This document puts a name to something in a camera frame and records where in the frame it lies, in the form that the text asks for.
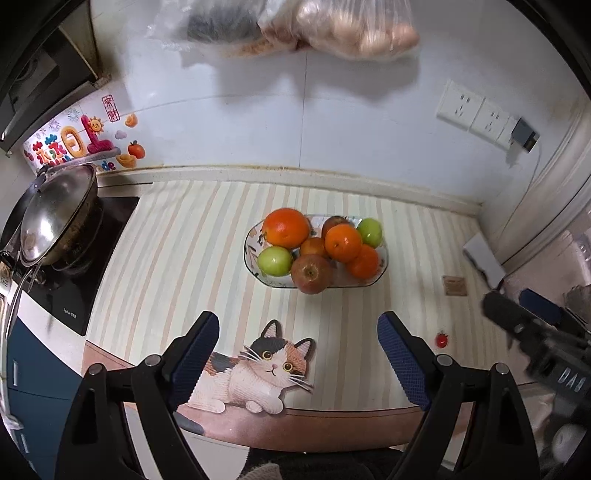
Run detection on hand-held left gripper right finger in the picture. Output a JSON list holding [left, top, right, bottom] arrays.
[[377, 311, 539, 480]]

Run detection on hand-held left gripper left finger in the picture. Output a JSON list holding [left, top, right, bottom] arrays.
[[54, 311, 220, 480]]

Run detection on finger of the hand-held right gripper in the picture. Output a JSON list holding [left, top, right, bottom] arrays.
[[482, 291, 548, 340], [518, 288, 580, 330]]

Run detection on small orange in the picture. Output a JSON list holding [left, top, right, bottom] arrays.
[[324, 223, 363, 263], [346, 244, 380, 280]]

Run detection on red and green apple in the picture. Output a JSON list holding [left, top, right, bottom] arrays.
[[290, 253, 334, 295]]

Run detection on patterned ceramic plate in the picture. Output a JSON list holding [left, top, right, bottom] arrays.
[[243, 213, 390, 289]]

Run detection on brown apple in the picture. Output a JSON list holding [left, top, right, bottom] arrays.
[[299, 236, 330, 258], [320, 215, 354, 239]]

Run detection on large orange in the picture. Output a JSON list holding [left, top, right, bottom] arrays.
[[262, 208, 311, 249]]

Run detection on white power bank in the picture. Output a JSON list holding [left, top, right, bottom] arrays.
[[462, 233, 507, 287]]

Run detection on striped cat print tablecloth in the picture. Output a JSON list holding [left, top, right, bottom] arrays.
[[83, 178, 525, 455]]

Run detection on black induction cooktop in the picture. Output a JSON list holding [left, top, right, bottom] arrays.
[[0, 196, 141, 337]]

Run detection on dark fleece trousers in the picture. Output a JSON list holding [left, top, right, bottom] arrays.
[[240, 445, 403, 480]]

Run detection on steel wok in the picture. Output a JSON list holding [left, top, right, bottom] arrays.
[[7, 198, 106, 352]]

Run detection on blue kitchen cabinet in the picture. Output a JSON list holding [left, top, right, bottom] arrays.
[[0, 318, 89, 464]]

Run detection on grey plug-in charger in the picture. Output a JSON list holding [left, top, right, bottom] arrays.
[[510, 117, 540, 153]]

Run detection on steel wok lid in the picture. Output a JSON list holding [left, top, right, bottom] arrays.
[[20, 164, 99, 267]]

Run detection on black frying pan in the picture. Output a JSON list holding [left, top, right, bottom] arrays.
[[0, 175, 47, 254]]

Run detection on plastic bag of eggs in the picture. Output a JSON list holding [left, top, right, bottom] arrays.
[[257, 0, 421, 64]]

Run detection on plastic bag with dark contents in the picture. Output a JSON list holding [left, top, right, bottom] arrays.
[[145, 0, 279, 57]]

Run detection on black range hood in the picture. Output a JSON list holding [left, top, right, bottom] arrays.
[[0, 0, 112, 156]]

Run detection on colourful letter wall sticker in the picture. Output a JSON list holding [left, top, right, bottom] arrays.
[[23, 113, 122, 171]]

